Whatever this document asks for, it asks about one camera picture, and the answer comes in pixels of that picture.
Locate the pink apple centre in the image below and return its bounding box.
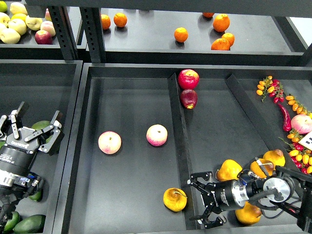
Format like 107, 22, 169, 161
146, 124, 168, 147

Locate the pale pink peach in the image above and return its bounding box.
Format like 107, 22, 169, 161
40, 20, 56, 37

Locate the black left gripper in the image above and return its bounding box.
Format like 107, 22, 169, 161
0, 101, 64, 156

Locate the yellow apple front left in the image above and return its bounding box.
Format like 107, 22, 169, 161
0, 28, 20, 44

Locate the pink apple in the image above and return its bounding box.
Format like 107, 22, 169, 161
98, 131, 121, 155
146, 124, 168, 147

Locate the red apple upper shelf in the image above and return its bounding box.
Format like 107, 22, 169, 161
35, 30, 53, 45

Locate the black divider left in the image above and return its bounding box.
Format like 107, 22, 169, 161
167, 73, 200, 230

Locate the black tray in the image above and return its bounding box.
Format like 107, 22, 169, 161
0, 59, 82, 234
53, 64, 312, 234

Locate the dark red apple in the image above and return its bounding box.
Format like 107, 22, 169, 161
180, 89, 198, 109

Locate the yellow pear top shelf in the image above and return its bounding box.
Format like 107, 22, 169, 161
10, 2, 28, 15

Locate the yellow lemon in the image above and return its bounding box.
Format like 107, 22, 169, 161
11, 13, 27, 22

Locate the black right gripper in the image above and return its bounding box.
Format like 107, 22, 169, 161
187, 171, 228, 230

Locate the red chili pepper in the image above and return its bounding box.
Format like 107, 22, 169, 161
277, 103, 292, 132

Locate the yellow pear brown top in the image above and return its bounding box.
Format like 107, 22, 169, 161
263, 149, 286, 167

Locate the black left tray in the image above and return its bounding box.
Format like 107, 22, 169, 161
0, 59, 82, 234

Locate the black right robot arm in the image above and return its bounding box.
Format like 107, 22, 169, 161
187, 166, 312, 233

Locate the yellow pear bottom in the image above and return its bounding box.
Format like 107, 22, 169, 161
235, 201, 262, 225

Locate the black divider right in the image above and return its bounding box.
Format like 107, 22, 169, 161
225, 74, 312, 193

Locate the cherry tomato bunch bottom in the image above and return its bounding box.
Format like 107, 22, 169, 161
279, 129, 312, 176

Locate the white label card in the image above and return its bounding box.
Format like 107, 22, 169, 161
299, 132, 312, 150

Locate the pink apple left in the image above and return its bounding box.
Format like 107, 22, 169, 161
98, 131, 121, 155

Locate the yellow pear left of pile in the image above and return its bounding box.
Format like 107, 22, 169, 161
215, 159, 242, 182

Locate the black divider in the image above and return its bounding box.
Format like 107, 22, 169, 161
167, 73, 200, 230
225, 74, 312, 193

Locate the dark green avocado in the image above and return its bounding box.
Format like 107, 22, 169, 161
28, 190, 43, 202

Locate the cherry tomato bunch top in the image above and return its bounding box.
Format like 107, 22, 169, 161
256, 76, 284, 103

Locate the yellow apple left edge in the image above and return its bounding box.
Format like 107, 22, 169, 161
0, 12, 11, 27

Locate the black centre tray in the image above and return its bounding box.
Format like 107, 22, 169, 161
53, 64, 312, 234

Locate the green avocado small right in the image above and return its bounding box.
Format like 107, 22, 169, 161
45, 135, 53, 143

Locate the cherry tomato bunch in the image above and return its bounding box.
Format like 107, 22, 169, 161
256, 76, 284, 103
279, 129, 312, 176

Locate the yellow apple middle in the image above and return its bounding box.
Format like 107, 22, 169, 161
8, 19, 27, 36

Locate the bright red apple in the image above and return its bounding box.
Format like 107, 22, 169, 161
178, 69, 199, 90

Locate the black shelf post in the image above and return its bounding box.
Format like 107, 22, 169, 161
79, 7, 106, 63

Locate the yellow pear with stem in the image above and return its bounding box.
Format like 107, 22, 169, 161
163, 188, 187, 212

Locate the yellow apple with stem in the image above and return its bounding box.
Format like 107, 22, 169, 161
25, 16, 43, 31

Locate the green avocado top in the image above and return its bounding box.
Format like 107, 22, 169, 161
31, 120, 51, 131

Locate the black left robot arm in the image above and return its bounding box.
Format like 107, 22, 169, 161
0, 102, 64, 231

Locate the pink apple right bin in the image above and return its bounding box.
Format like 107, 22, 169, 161
291, 114, 312, 135

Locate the avocado bottom left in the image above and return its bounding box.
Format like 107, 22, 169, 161
3, 211, 20, 234

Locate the lime top corner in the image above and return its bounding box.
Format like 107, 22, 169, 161
0, 1, 8, 13

